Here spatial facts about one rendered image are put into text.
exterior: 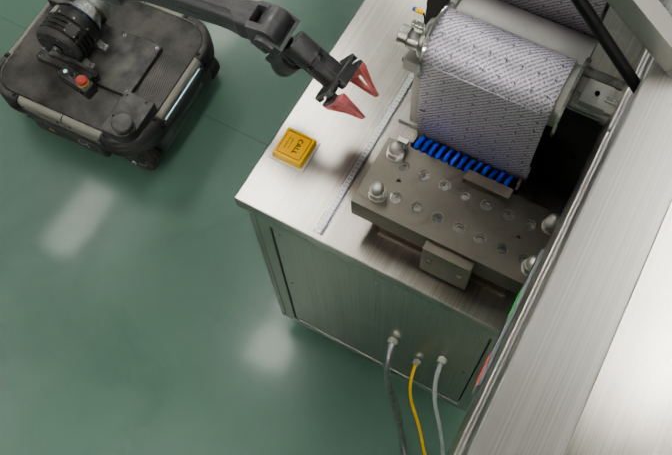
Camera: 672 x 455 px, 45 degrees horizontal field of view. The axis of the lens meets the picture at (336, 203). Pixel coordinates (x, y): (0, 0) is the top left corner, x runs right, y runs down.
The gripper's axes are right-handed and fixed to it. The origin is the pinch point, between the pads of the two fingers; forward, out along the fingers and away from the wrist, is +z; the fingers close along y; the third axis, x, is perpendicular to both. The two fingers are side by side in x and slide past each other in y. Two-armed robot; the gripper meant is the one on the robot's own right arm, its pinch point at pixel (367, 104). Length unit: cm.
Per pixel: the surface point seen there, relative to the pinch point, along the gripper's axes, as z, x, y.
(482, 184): 23.4, 15.3, 5.6
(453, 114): 9.7, 18.4, 0.0
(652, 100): 6, 76, 17
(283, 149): -5.4, -17.8, 11.8
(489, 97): 9.1, 30.1, -0.1
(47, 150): -45, -153, 12
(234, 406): 43, -96, 56
